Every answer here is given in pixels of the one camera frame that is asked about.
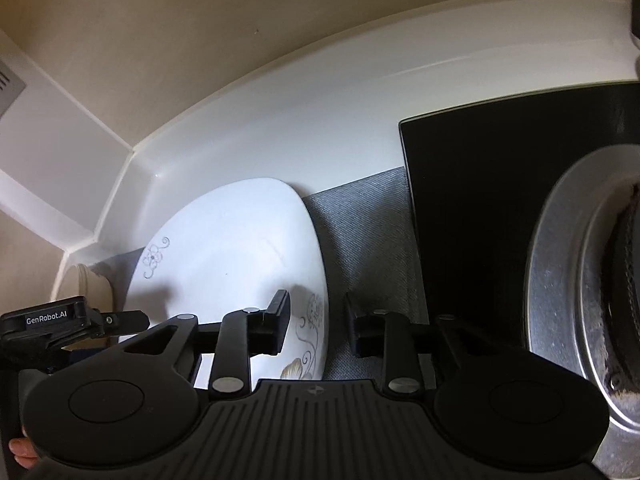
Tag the black gas stove burner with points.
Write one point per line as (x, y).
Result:
(475, 185)

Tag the person's left hand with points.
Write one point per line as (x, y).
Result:
(22, 450)

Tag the grey vent grille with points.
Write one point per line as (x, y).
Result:
(9, 87)

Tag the metal gas stove burner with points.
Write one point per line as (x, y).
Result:
(565, 270)

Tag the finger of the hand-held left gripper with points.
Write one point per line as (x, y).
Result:
(127, 321)

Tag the white floral plate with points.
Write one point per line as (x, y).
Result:
(225, 260)

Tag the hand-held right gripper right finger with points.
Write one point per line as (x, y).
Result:
(354, 325)

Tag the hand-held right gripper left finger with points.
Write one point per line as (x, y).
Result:
(279, 317)

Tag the grey mat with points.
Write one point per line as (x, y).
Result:
(360, 240)

